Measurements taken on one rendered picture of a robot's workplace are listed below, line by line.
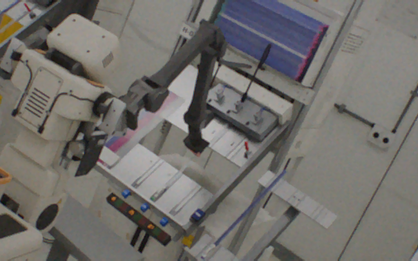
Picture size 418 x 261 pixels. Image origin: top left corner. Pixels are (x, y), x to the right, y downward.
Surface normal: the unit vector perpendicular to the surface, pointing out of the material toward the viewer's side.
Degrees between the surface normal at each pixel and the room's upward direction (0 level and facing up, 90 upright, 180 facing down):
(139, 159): 43
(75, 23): 48
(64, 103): 82
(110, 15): 90
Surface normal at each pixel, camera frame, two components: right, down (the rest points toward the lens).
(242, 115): -0.05, -0.63
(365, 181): -0.51, 0.02
